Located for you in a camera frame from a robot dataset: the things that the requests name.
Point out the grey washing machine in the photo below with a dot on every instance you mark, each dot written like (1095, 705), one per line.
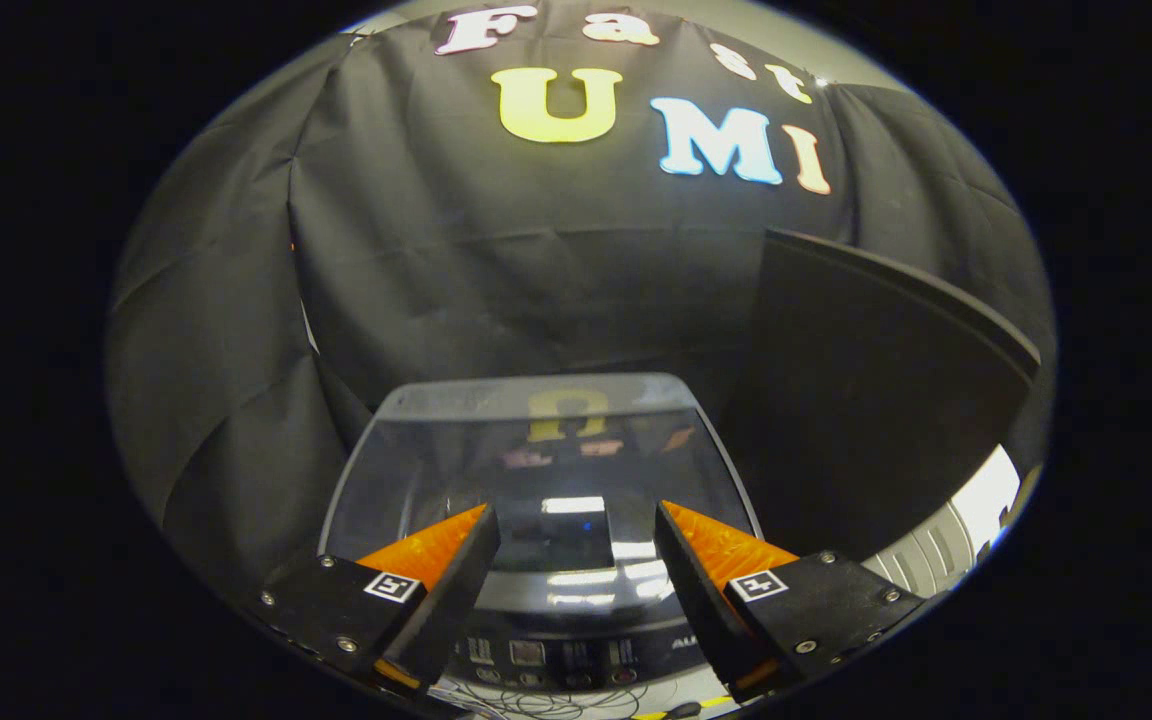
(576, 650)

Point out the black backdrop cloth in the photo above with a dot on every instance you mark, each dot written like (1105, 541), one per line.
(486, 280)

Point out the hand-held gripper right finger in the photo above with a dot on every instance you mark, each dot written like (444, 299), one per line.
(696, 590)

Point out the beige cabinet with dark top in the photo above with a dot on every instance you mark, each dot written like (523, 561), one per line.
(866, 400)

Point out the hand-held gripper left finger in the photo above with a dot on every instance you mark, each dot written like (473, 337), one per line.
(446, 600)

